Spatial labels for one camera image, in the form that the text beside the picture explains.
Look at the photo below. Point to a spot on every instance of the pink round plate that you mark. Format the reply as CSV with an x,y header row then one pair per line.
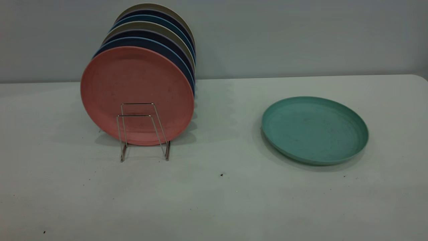
x,y
133,80

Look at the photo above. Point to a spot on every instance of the teal blue round plate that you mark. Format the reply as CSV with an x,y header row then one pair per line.
x,y
157,19

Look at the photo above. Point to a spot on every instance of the beige round plate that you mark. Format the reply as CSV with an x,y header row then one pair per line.
x,y
157,6
150,25

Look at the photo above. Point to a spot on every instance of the green round plate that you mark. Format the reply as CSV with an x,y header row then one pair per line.
x,y
314,130

